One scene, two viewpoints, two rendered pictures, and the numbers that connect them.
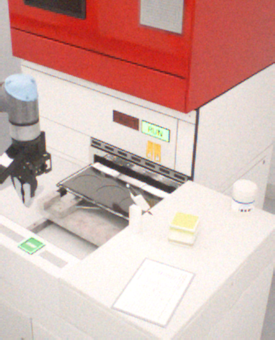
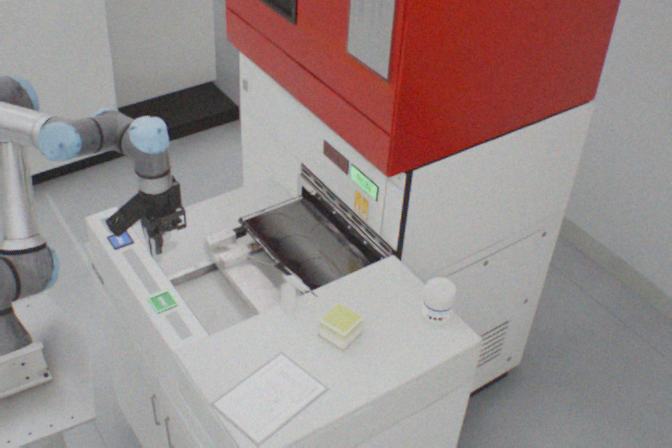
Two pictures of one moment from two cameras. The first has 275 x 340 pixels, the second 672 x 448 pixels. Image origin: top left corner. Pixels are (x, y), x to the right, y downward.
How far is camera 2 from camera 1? 0.61 m
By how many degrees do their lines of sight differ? 16
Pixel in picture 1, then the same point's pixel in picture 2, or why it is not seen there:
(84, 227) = (246, 286)
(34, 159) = (163, 213)
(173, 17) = (379, 57)
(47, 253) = (176, 316)
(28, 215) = (197, 250)
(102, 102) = (314, 126)
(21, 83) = (144, 132)
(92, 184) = (280, 229)
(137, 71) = (342, 107)
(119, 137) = (329, 175)
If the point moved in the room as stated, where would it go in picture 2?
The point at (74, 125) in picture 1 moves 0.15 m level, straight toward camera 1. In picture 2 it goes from (286, 143) to (273, 172)
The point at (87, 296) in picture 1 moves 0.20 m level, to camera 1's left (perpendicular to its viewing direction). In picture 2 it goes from (194, 383) to (114, 357)
